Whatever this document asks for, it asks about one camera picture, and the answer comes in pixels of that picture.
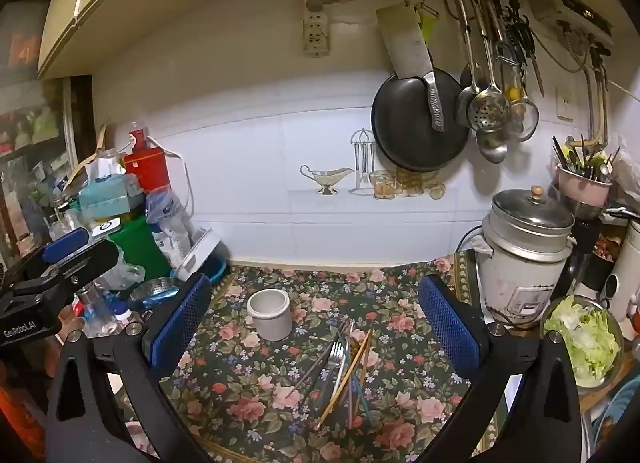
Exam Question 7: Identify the black appliance base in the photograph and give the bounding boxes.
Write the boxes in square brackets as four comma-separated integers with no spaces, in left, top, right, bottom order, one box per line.
[552,216,604,302]

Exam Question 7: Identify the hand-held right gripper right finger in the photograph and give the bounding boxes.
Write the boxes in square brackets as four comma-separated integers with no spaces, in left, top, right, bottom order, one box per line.
[417,273,584,463]

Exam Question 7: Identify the white kitchen appliance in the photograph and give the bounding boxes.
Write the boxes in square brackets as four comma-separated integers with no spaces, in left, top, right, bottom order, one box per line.
[602,218,640,325]

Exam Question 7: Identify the blue patterned plate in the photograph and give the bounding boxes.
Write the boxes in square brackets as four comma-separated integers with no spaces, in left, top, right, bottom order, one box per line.
[590,378,640,463]

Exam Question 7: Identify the clear plastic bottle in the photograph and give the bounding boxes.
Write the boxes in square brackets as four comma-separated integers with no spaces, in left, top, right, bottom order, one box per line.
[76,285,119,339]

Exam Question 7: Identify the steel cleaver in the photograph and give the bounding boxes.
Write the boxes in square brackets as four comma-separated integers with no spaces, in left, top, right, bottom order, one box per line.
[376,3,446,133]

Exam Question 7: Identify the pink utensil holder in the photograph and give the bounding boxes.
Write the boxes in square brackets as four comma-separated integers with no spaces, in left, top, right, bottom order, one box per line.
[556,166,612,208]

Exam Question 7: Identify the yellow chopstick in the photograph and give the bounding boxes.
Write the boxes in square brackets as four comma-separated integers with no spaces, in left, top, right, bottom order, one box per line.
[316,329,375,430]
[348,335,373,430]

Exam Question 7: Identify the dark shelf with goods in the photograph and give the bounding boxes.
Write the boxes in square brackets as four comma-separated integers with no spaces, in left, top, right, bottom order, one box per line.
[0,0,96,265]

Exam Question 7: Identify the black kitchen scissors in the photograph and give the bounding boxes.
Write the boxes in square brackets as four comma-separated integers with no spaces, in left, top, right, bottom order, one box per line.
[502,13,537,69]

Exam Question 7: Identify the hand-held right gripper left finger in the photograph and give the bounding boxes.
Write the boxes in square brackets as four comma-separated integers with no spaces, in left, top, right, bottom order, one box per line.
[45,272,213,463]

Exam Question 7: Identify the beige power strip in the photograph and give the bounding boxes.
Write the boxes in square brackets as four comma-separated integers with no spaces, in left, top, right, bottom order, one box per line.
[301,0,332,58]

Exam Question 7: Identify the green peeler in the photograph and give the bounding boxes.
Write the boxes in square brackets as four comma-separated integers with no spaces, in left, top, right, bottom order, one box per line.
[415,2,440,44]

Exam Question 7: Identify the dark grey chopstick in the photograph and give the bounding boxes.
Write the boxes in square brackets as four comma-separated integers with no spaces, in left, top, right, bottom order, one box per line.
[300,325,346,384]

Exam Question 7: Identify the bowl of chopped food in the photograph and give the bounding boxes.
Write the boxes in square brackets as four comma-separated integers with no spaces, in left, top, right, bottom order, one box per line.
[592,233,625,264]

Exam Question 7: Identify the purple chopstick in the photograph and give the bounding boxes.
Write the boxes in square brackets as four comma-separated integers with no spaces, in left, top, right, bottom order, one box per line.
[286,329,347,398]

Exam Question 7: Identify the bundle of dark chopsticks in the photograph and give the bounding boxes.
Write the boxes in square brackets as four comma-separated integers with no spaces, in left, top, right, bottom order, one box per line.
[551,133,621,182]

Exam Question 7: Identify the silver fork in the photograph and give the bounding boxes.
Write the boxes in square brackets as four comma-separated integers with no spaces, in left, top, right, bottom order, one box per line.
[320,322,354,411]

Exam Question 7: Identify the floral tablecloth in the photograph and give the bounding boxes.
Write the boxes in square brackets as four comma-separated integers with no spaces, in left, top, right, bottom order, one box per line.
[115,253,507,463]

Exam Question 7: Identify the metal water hose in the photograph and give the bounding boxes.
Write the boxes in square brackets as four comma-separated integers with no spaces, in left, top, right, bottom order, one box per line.
[582,43,614,147]

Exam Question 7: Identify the blue tissue pack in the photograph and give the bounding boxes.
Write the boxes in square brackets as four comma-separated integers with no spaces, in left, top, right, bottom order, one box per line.
[77,176,131,222]

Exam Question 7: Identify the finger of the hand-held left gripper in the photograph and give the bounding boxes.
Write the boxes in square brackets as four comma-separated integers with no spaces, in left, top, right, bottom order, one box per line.
[46,238,122,295]
[7,227,92,277]

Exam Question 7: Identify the black handled knife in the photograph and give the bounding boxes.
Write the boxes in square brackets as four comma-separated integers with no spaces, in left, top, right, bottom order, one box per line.
[506,0,546,98]

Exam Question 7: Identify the white cable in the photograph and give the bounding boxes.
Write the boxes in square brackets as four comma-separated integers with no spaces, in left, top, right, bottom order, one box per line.
[149,138,196,220]

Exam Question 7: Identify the printed plastic bag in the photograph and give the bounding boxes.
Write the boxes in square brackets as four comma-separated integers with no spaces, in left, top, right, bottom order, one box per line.
[145,186,196,269]

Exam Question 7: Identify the white plastic lid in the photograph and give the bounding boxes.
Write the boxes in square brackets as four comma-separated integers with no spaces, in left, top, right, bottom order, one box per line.
[170,232,223,280]

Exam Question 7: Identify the white ceramic cup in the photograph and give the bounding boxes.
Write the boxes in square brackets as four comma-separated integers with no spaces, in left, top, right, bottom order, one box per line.
[246,289,294,342]

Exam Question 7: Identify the person's left forearm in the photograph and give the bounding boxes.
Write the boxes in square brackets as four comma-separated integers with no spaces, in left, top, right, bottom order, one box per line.
[0,356,51,459]

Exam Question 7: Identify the wire mesh strainer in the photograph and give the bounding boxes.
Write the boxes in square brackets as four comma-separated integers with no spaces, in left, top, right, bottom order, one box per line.
[495,43,541,143]

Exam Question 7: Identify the blue plastic bag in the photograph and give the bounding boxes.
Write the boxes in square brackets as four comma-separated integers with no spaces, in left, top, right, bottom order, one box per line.
[134,288,181,312]

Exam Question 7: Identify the black wok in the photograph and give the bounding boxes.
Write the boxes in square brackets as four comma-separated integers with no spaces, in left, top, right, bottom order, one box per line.
[371,67,471,173]

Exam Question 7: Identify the white rice cooker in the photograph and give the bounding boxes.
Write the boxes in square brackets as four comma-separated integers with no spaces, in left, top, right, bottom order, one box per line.
[472,203,576,329]

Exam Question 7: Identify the steel slotted spoon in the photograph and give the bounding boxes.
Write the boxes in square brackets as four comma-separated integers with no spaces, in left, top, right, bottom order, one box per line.
[469,0,509,135]

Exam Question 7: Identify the green lettuce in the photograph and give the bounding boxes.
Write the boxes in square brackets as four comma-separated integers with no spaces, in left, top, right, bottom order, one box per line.
[544,299,621,380]

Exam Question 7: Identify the white wall socket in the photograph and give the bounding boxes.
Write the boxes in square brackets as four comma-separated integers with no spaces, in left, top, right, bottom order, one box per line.
[556,87,576,123]

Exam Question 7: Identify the red box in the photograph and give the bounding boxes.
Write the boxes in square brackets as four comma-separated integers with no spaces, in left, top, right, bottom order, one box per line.
[122,146,169,194]

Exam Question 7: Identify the green container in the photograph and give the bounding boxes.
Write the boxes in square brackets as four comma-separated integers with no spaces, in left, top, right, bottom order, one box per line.
[107,218,174,290]

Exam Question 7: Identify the red capped bottle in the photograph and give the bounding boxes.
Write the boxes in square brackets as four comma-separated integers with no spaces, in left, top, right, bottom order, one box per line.
[127,120,151,154]

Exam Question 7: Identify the blue plastic basin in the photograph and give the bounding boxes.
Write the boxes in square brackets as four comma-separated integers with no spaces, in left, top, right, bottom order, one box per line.
[192,257,229,285]

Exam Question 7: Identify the steel ladle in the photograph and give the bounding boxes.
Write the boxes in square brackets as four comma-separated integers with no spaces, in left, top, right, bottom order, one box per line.
[477,0,509,165]
[450,0,488,128]

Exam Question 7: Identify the black power cord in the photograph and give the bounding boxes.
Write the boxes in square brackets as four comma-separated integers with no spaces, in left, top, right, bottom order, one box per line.
[454,224,485,258]

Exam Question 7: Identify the steel rice cooker lid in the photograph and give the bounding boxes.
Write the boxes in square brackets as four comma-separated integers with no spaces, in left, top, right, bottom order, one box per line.
[491,186,575,233]

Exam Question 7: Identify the clear plastic bag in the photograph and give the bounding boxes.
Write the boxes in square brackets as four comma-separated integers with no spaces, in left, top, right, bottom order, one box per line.
[607,148,640,210]

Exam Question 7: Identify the glass bowl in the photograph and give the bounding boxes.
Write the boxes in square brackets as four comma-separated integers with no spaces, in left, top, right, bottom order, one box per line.
[540,294,625,389]

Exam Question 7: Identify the teal chopstick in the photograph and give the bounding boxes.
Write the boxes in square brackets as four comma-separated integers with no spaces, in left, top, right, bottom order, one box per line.
[349,372,374,428]

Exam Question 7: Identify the silver metal chopstick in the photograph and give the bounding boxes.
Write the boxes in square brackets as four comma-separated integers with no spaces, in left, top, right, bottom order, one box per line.
[343,321,354,394]

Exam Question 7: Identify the white water heater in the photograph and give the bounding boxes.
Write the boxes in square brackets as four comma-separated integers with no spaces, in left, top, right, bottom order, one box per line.
[529,0,615,44]

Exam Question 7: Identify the steel steamer basket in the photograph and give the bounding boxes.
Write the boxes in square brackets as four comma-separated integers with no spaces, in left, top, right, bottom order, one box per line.
[127,277,181,314]

